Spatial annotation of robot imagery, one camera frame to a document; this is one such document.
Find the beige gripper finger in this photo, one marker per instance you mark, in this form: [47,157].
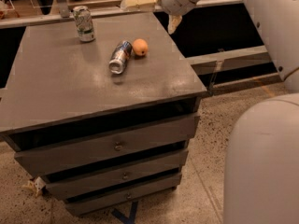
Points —
[138,5]
[174,22]

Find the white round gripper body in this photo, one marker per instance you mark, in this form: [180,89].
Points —
[170,0]

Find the silver blue redbull can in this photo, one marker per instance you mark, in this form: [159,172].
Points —
[120,57]

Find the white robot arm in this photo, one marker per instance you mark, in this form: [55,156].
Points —
[261,178]

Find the orange fruit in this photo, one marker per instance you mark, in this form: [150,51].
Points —
[140,47]

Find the top grey drawer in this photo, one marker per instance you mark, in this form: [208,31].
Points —
[54,159]

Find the grey drawer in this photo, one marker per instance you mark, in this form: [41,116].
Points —
[54,159]
[123,195]
[99,180]

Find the grey drawer cabinet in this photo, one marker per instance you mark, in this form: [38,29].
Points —
[60,90]

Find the bottom grey drawer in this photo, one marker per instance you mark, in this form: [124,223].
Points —
[123,195]

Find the middle grey drawer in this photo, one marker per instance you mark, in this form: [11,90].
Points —
[99,180]

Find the small beige floor bracket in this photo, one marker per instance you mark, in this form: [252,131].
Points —
[36,185]

